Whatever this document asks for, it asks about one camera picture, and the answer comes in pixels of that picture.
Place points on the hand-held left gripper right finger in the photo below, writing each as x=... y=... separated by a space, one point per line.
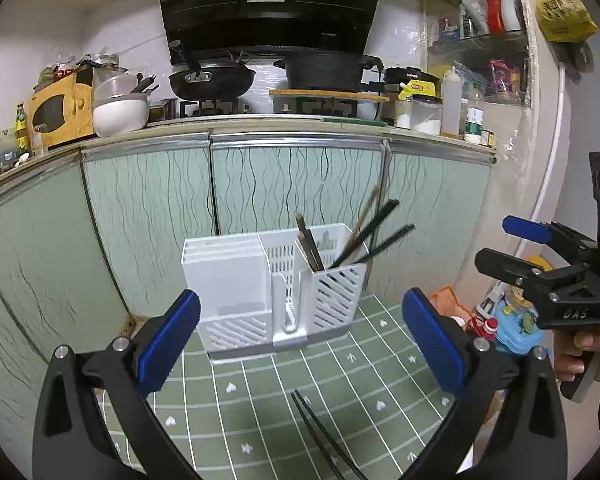
x=432 y=340

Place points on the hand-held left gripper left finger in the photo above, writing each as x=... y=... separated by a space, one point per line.
x=167 y=340

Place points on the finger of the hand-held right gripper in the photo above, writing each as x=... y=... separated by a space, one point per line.
x=530 y=227
x=505 y=266

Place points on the white plastic utensil holder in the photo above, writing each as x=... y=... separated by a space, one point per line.
x=230 y=285

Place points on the brown wooden chopstick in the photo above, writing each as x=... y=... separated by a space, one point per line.
x=316 y=255
x=367 y=210
x=305 y=240

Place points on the person's right hand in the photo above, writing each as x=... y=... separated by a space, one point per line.
x=567 y=360

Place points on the yellow cap oil bottle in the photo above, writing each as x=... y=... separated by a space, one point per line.
x=537 y=261

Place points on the orange plastic bag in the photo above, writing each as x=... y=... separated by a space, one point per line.
x=447 y=305

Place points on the blue plastic container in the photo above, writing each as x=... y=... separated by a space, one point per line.
x=517 y=325

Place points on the green checkered tablecloth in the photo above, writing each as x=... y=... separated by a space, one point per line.
x=260 y=395

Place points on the green label bottle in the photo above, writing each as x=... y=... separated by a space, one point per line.
x=474 y=125

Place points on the white squeeze bottle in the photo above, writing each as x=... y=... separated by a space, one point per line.
x=451 y=105

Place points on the large clear seasoning jar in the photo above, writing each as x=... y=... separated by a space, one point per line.
x=426 y=117

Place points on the small clear seasoning jar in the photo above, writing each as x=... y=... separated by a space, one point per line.
x=403 y=115

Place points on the black kitchen appliance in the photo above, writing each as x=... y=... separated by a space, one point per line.
x=410 y=77

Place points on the yellow plastic bag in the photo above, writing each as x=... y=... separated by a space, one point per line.
x=565 y=15

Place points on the red bottle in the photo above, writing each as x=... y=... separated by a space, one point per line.
x=495 y=10

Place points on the white lidded pot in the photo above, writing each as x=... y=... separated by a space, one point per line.
x=120 y=115

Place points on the gas stove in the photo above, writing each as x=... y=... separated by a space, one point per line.
x=220 y=107

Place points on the wooden cutting board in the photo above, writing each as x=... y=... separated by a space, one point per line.
x=330 y=95

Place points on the yellow microwave oven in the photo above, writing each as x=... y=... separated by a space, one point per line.
x=60 y=110

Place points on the green glass bottle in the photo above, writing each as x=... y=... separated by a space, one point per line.
x=22 y=127

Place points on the black cooking pot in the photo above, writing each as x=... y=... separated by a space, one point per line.
x=325 y=70

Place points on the black wok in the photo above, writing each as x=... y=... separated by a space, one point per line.
x=210 y=80

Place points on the black range hood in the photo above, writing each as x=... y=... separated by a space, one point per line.
x=270 y=0

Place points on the white wall pipe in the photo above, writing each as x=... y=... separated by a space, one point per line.
x=552 y=135

